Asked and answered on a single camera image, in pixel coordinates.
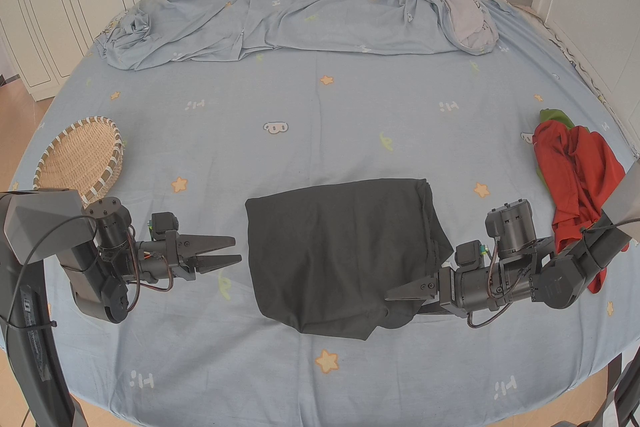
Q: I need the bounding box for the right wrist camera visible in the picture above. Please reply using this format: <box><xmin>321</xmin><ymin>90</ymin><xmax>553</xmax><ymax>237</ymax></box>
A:
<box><xmin>452</xmin><ymin>240</ymin><xmax>487</xmax><ymax>272</ymax></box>

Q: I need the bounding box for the green garment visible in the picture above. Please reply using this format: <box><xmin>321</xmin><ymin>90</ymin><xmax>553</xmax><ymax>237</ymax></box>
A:
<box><xmin>536</xmin><ymin>107</ymin><xmax>575</xmax><ymax>185</ymax></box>

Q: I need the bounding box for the red garment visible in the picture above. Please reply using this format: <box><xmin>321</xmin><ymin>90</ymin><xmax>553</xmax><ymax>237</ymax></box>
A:
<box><xmin>533</xmin><ymin>122</ymin><xmax>628</xmax><ymax>296</ymax></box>

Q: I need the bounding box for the pale blue quilt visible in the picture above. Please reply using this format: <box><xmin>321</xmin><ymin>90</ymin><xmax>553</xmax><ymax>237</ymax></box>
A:
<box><xmin>95</xmin><ymin>0</ymin><xmax>500</xmax><ymax>71</ymax></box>

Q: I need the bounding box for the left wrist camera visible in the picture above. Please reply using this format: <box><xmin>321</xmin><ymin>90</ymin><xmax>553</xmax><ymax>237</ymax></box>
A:
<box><xmin>150</xmin><ymin>212</ymin><xmax>180</xmax><ymax>241</ymax></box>

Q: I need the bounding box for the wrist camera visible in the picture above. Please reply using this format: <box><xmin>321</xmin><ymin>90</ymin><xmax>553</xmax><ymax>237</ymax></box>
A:
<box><xmin>452</xmin><ymin>240</ymin><xmax>487</xmax><ymax>272</ymax></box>
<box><xmin>150</xmin><ymin>212</ymin><xmax>180</xmax><ymax>241</ymax></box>

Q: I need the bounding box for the black shirt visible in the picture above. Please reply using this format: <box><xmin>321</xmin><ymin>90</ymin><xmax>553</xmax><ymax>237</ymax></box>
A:
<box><xmin>245</xmin><ymin>178</ymin><xmax>455</xmax><ymax>342</ymax></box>

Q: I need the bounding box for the bed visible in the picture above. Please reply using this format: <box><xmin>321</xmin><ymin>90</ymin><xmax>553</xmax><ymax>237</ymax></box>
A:
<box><xmin>11</xmin><ymin>0</ymin><xmax>640</xmax><ymax>422</ymax></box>

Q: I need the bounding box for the black cable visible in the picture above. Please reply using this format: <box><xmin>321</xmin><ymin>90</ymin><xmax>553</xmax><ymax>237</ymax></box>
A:
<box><xmin>5</xmin><ymin>214</ymin><xmax>98</xmax><ymax>331</ymax></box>

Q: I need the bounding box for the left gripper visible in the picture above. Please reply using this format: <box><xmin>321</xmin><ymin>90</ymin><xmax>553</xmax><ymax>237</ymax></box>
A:
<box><xmin>133</xmin><ymin>230</ymin><xmax>243</xmax><ymax>281</ymax></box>

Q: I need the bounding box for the round woven basket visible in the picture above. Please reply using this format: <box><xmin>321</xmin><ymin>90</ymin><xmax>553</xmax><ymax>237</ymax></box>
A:
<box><xmin>33</xmin><ymin>116</ymin><xmax>124</xmax><ymax>209</ymax></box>

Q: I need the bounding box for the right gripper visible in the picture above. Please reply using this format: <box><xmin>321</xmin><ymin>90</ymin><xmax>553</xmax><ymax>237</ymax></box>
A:
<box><xmin>383</xmin><ymin>267</ymin><xmax>499</xmax><ymax>316</ymax></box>

